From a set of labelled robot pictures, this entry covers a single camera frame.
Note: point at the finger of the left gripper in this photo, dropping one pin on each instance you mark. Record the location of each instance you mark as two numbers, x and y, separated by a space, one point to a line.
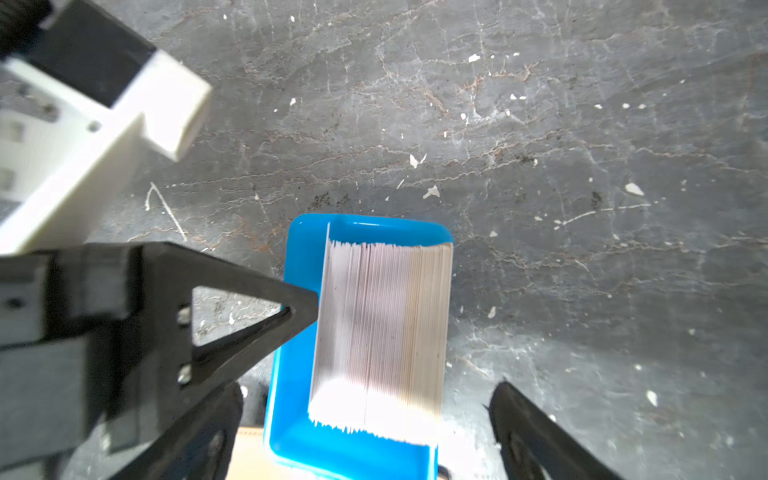
163 374

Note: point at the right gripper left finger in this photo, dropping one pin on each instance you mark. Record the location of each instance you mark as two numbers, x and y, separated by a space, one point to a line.
198 446

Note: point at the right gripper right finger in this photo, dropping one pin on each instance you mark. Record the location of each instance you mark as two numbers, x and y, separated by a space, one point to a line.
532 446

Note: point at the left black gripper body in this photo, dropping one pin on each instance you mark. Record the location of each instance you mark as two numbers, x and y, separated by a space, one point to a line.
60 311

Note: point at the tan leather card holder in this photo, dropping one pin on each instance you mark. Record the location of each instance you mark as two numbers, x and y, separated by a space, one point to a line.
249 460

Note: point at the blue plastic card tray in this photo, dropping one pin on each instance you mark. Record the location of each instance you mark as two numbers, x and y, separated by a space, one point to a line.
289 434

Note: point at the stack of white cards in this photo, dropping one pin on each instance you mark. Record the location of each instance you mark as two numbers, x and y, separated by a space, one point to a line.
381 338

